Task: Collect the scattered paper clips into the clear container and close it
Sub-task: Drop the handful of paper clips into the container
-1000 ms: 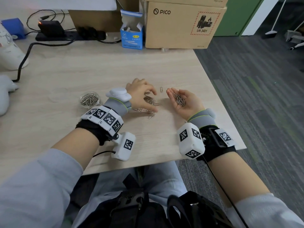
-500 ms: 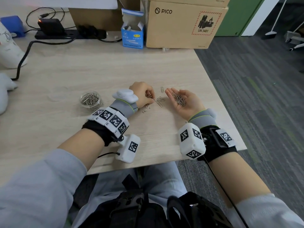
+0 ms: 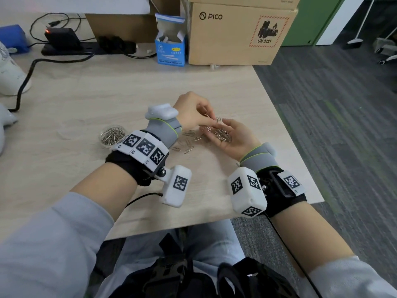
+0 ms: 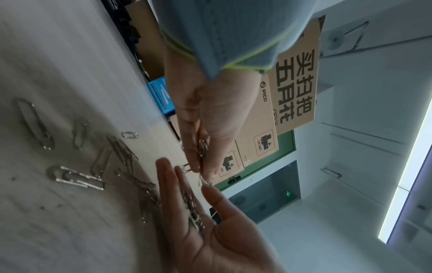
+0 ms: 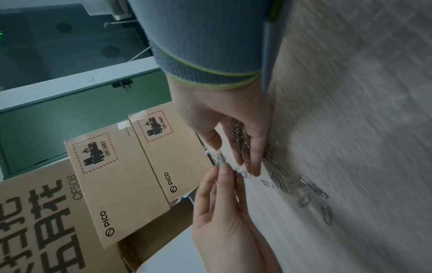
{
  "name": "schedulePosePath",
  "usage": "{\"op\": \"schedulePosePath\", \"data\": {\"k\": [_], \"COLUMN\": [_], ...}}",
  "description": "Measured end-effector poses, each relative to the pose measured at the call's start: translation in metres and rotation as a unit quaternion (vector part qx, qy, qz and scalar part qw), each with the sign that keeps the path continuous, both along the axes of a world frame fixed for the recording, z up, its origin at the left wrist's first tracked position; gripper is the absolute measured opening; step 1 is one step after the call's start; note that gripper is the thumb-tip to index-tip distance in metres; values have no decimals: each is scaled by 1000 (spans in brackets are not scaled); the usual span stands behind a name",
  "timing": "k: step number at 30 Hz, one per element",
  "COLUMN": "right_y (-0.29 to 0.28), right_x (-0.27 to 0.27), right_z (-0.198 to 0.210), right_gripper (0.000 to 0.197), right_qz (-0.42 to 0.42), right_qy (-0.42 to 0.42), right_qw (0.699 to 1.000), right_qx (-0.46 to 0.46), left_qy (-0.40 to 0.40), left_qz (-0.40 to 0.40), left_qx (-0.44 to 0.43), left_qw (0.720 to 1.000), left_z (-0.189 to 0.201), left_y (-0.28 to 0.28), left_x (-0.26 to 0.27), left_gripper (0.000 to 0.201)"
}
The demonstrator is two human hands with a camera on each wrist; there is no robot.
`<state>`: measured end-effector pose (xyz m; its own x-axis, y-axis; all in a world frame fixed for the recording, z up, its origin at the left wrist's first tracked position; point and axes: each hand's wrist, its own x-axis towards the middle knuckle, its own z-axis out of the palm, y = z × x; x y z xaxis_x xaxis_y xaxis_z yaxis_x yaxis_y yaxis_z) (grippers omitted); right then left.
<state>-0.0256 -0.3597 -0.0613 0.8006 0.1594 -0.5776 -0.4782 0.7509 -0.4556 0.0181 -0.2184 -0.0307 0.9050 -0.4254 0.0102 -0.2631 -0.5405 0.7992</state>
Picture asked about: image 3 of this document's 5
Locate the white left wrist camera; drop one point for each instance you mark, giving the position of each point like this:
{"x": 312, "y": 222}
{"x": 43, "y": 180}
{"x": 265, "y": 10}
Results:
{"x": 176, "y": 189}

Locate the white cartoon bottle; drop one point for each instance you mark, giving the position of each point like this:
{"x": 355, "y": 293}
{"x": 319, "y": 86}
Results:
{"x": 11, "y": 77}

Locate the office chair base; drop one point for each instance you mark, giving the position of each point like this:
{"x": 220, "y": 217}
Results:
{"x": 386, "y": 48}

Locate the person's right forearm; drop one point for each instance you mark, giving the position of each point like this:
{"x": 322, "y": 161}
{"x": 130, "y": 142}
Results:
{"x": 310, "y": 232}

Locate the person's right leg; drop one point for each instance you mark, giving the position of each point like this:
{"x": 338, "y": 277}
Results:
{"x": 214, "y": 242}

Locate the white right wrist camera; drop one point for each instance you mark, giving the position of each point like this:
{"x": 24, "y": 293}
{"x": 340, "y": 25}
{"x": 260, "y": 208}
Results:
{"x": 245, "y": 195}

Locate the plain brown cardboard box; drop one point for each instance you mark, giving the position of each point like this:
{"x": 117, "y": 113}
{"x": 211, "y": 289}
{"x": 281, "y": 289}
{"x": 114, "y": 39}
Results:
{"x": 124, "y": 26}

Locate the black charger adapter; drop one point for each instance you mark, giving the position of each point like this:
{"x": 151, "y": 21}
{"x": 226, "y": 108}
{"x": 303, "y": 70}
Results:
{"x": 62, "y": 38}

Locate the white left hand tracker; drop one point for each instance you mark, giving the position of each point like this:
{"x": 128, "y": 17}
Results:
{"x": 161, "y": 111}

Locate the blue paper clip box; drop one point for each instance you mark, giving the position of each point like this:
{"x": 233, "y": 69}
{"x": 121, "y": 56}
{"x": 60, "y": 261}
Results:
{"x": 169, "y": 54}

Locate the person's leg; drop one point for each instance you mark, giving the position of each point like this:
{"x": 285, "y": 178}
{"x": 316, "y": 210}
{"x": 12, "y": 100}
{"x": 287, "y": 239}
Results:
{"x": 214, "y": 242}
{"x": 139, "y": 251}

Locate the single silver paper clip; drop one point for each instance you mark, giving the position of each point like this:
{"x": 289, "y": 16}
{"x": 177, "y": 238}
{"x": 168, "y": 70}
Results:
{"x": 218, "y": 119}

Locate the person's right hand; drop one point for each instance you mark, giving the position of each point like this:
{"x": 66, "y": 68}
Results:
{"x": 242, "y": 141}

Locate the person's left forearm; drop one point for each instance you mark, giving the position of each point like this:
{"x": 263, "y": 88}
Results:
{"x": 102, "y": 192}

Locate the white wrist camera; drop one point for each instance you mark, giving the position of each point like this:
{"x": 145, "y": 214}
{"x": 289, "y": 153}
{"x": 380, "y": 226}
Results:
{"x": 245, "y": 195}
{"x": 176, "y": 189}

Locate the silver paper clip bundle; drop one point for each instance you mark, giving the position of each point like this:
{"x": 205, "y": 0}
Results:
{"x": 113, "y": 136}
{"x": 223, "y": 134}

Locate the black backpack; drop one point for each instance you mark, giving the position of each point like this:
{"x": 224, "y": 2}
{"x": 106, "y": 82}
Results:
{"x": 186, "y": 276}

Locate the green cabinet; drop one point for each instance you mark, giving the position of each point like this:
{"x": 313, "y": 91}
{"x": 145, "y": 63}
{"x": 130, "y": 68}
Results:
{"x": 310, "y": 21}

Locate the wooden desk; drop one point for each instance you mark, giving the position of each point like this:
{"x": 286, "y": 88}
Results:
{"x": 108, "y": 89}

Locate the person's left leg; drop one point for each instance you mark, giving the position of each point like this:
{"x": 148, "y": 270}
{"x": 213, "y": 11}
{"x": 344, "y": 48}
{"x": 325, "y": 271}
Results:
{"x": 139, "y": 251}

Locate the grey left wrist brace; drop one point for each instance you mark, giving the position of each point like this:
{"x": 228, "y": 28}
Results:
{"x": 164, "y": 131}

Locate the silver paper clips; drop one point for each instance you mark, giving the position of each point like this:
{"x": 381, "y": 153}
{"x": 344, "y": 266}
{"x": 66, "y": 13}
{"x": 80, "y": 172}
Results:
{"x": 188, "y": 149}

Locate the person's left hand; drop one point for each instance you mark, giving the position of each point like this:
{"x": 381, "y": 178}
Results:
{"x": 190, "y": 110}

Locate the left marker wristband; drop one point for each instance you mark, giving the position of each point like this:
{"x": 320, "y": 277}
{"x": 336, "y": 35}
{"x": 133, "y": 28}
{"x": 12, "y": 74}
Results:
{"x": 142, "y": 147}

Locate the grey right wrist brace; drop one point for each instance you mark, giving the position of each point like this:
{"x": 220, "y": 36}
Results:
{"x": 257, "y": 159}

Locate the small clear plastic jar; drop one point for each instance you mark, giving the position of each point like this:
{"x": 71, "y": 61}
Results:
{"x": 111, "y": 138}

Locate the white handheld controller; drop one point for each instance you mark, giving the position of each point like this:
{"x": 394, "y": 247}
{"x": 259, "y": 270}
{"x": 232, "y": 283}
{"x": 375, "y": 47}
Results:
{"x": 4, "y": 127}

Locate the black power strip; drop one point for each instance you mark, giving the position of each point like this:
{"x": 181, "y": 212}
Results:
{"x": 90, "y": 49}

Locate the cardboard box with red label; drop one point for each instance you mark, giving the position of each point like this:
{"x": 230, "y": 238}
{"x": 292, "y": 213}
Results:
{"x": 229, "y": 43}
{"x": 242, "y": 1}

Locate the white broom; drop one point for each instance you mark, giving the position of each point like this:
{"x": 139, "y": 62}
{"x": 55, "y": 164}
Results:
{"x": 355, "y": 41}

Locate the grey wrist brace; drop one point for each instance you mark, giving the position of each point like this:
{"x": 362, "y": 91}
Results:
{"x": 257, "y": 159}
{"x": 164, "y": 131}

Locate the small blue box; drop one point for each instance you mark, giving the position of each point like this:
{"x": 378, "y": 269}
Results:
{"x": 14, "y": 38}

